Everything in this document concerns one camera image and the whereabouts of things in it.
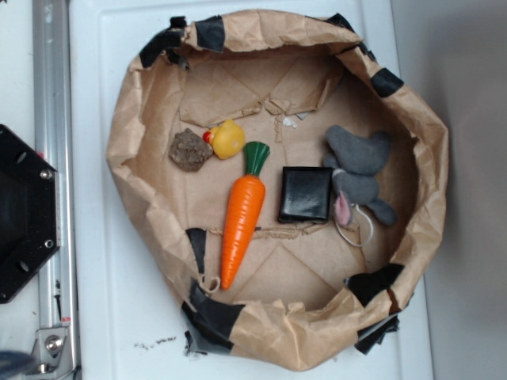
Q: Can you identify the grey plush mouse toy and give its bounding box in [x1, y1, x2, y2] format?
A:
[323, 125, 398, 248]

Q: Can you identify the white plastic tray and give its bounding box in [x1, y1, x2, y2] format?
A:
[69, 1, 433, 379]

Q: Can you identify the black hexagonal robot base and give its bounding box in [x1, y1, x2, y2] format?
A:
[1, 125, 59, 304]

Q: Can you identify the brown rough rock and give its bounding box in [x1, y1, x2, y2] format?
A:
[169, 128, 213, 172]

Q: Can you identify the brown paper bag tray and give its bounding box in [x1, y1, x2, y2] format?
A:
[106, 9, 448, 371]

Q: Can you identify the orange plastic toy carrot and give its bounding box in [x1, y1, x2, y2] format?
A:
[220, 142, 270, 290]

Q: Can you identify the yellow rubber duck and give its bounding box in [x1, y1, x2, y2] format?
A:
[203, 120, 246, 160]

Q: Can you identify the black square block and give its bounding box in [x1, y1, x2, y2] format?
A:
[278, 166, 332, 224]

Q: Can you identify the aluminium extrusion rail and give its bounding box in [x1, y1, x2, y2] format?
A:
[32, 1, 81, 379]

